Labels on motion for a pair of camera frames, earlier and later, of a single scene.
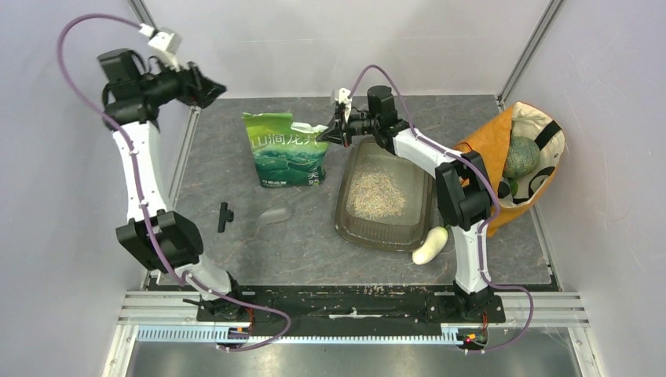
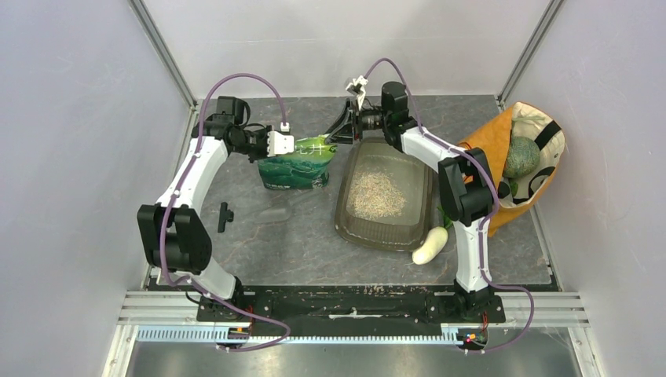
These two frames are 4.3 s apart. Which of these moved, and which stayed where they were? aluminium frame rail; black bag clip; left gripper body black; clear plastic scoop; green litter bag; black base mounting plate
Moved: left gripper body black; green litter bag
Stayed: black bag clip; clear plastic scoop; black base mounting plate; aluminium frame rail
